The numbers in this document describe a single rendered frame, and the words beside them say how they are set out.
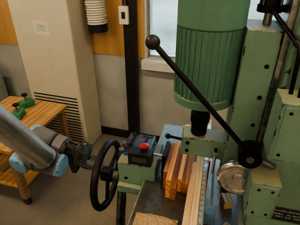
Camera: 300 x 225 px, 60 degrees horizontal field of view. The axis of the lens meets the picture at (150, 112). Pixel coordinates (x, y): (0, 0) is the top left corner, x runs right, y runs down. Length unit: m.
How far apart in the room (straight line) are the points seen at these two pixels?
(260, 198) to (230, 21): 0.44
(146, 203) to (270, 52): 0.56
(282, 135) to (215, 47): 0.25
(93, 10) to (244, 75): 1.55
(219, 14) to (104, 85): 1.93
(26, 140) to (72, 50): 1.30
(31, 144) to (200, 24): 0.65
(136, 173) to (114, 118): 1.71
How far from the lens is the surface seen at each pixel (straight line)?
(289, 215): 0.94
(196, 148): 0.86
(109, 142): 1.02
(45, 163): 1.05
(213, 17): 0.64
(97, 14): 2.09
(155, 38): 0.60
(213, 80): 0.69
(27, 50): 2.40
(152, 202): 0.86
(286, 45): 0.68
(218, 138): 0.86
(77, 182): 2.27
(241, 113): 0.75
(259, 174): 0.74
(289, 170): 0.82
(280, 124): 0.63
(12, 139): 0.90
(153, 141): 0.93
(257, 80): 0.71
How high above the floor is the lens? 1.56
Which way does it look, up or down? 30 degrees down
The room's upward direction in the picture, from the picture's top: straight up
